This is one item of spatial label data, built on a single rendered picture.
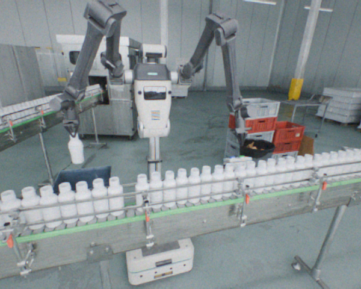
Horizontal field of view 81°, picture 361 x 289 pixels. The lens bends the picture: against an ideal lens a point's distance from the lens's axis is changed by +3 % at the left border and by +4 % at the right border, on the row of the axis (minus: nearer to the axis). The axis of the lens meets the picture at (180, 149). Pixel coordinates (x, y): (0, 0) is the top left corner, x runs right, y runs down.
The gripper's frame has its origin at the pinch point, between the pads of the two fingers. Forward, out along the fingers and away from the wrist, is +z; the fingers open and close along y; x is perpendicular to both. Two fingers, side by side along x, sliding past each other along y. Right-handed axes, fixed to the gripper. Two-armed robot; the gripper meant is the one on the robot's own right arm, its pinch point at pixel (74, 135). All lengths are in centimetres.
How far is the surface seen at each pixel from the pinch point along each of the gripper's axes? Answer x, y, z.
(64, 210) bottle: -1.3, 40.5, 17.9
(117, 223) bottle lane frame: 17, 44, 26
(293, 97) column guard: 809, -618, 69
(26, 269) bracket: -15, 48, 35
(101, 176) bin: 10.1, -18.1, 35.3
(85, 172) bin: 0.5, -18.4, 31.2
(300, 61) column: 813, -625, -79
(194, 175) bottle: 52, 42, 10
